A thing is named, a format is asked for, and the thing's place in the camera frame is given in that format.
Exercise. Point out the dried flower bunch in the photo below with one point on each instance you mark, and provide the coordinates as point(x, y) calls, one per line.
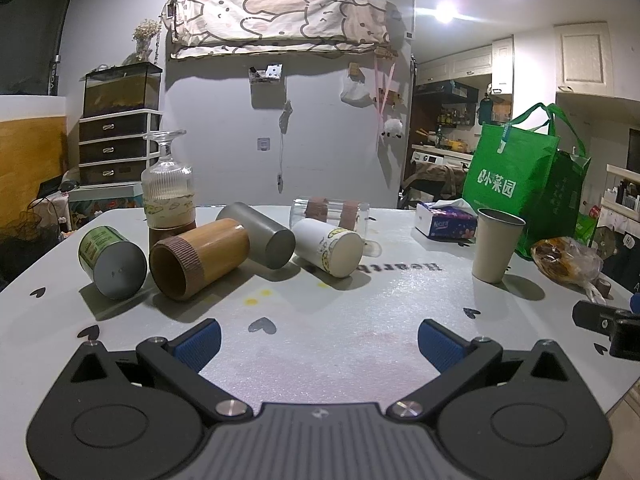
point(145, 35)

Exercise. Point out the plastic bag with bread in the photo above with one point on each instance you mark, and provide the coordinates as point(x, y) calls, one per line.
point(560, 260)

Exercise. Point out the brown draped chair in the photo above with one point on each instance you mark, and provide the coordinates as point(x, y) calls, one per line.
point(435, 180)

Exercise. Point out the washing machine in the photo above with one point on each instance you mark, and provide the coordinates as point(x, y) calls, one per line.
point(440, 160)

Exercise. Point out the grey metal cup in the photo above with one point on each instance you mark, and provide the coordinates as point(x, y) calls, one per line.
point(250, 230)

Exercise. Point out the white plastic bag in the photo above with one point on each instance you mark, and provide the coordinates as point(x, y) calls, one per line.
point(356, 92)

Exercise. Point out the ceiling light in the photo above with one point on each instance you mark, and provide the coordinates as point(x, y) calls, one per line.
point(444, 11)

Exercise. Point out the white wall cabinet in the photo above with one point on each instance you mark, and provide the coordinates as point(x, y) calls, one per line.
point(585, 57)

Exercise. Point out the tissue box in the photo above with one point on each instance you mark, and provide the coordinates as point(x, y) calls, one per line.
point(442, 225)

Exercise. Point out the printed cloth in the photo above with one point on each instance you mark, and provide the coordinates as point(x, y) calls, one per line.
point(275, 15)

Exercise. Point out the wall socket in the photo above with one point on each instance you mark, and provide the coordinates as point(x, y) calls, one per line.
point(263, 144)

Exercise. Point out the printed cup with brown base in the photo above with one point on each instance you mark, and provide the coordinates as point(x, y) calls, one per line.
point(167, 232)

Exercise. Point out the colourful storage box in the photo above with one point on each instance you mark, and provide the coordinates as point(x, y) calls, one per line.
point(100, 205)

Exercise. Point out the beige paper cup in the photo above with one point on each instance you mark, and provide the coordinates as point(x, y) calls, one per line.
point(495, 250)

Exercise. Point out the pink ribbon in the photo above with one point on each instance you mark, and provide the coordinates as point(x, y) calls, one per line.
point(382, 90)

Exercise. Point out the black drawer unit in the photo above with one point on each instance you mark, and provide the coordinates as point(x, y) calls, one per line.
point(115, 147)

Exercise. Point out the ribbed glass goblet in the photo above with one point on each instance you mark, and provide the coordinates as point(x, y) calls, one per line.
point(167, 180)

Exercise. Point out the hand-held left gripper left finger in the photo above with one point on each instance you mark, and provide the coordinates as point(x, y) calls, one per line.
point(197, 345)

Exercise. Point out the wooden board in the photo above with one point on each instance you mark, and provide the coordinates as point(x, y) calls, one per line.
point(30, 160)

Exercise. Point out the glass tank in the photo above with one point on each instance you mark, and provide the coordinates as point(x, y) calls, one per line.
point(115, 95)

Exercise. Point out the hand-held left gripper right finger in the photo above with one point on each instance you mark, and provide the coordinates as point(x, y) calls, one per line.
point(440, 345)

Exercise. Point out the plush sheep toy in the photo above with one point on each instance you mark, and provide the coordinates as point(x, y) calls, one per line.
point(392, 130)

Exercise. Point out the bamboo cup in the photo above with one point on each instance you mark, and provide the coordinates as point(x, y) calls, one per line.
point(210, 245)

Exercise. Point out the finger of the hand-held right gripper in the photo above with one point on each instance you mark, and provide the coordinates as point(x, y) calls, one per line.
point(595, 316)

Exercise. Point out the green shopping bag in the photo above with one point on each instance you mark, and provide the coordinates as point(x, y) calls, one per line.
point(505, 175)

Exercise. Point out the white printed cup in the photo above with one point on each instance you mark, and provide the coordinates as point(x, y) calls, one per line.
point(320, 245)

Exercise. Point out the green labelled tin can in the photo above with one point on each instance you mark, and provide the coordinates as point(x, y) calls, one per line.
point(112, 270)

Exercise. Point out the clear glass with brown sleeve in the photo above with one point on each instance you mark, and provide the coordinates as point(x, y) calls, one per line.
point(350, 215)

